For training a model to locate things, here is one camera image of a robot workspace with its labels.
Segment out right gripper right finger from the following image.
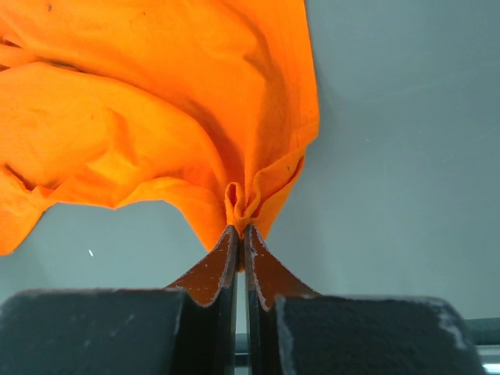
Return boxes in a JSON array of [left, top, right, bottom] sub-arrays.
[[244, 226, 484, 374]]

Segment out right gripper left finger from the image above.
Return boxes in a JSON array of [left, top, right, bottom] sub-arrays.
[[1, 226, 238, 374]]

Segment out orange t shirt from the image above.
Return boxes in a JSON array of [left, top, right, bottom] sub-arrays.
[[1, 1, 320, 255]]

